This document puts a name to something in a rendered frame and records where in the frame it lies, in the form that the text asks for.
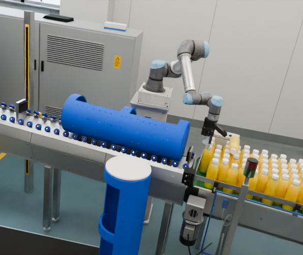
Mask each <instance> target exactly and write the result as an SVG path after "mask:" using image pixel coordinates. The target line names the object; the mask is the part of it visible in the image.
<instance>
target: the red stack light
mask: <svg viewBox="0 0 303 255"><path fill-rule="evenodd" d="M257 165H258V163H257V164H252V163H250V162H248V161H246V164H245V167H246V168H247V169H249V170H252V171H254V170H256V169H257Z"/></svg>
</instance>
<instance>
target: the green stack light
mask: <svg viewBox="0 0 303 255"><path fill-rule="evenodd" d="M255 172H256V170H254V171H252V170H249V169H247V168H246V167H245V168H244V171H243V175H244V176H246V177H248V178H254V175H255Z"/></svg>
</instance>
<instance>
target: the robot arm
mask: <svg viewBox="0 0 303 255"><path fill-rule="evenodd" d="M208 54H209V44H208V42H206V41H199V40H190V39H187V40H185V41H183V42H181V43H180V45H179V47H178V50H177V58H178V59H177V60H175V61H172V62H171V63H166V62H165V61H163V60H154V61H152V63H151V66H150V73H149V78H148V80H147V82H146V84H145V88H146V89H148V90H151V91H156V92H161V91H163V78H164V77H170V78H180V77H181V76H182V78H183V84H184V90H185V94H183V99H182V100H183V103H184V104H186V105H206V106H208V107H209V111H208V116H207V117H205V119H204V124H203V128H202V132H201V135H204V136H206V137H204V138H203V139H204V140H203V141H202V143H203V144H205V145H207V149H209V148H210V145H211V142H212V138H213V135H214V131H215V130H217V131H218V132H219V133H220V134H221V135H222V136H223V137H225V136H227V132H226V131H225V130H224V129H223V128H221V127H220V126H219V125H218V124H217V122H218V119H219V116H220V111H221V107H222V104H223V98H222V97H220V96H212V95H211V94H209V93H207V92H205V93H202V94H197V93H196V87H195V81H194V76H193V71H192V65H191V63H192V62H193V61H197V60H199V59H200V58H207V56H208Z"/></svg>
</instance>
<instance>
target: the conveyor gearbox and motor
mask: <svg viewBox="0 0 303 255"><path fill-rule="evenodd" d="M205 203H206V199H204V198H201V197H197V196H194V195H189V197H188V200H187V203H186V208H185V211H184V212H183V213H182V218H183V222H182V227H181V231H180V237H179V241H180V242H181V243H182V244H183V245H185V246H188V250H189V254H190V255H191V253H190V246H193V245H194V244H195V243H196V239H197V236H198V232H199V228H200V224H201V223H203V220H204V217H203V211H204V207H205Z"/></svg>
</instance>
